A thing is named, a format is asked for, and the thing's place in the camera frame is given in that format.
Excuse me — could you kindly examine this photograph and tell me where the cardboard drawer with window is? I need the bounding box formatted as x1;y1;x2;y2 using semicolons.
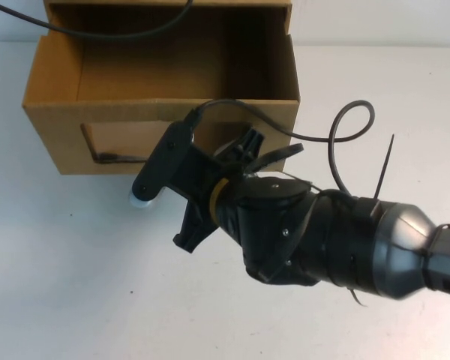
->
21;3;302;177

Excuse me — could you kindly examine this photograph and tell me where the thin black zip tie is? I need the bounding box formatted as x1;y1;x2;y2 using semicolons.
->
372;133;396;200
346;286;369;310

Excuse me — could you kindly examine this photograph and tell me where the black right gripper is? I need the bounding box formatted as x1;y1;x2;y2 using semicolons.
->
170;128;266;257

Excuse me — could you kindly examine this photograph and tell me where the black hanging cable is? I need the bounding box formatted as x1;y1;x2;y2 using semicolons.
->
0;0;195;40

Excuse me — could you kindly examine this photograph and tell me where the dark looped camera cable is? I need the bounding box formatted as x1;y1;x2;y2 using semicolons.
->
187;98;378;196

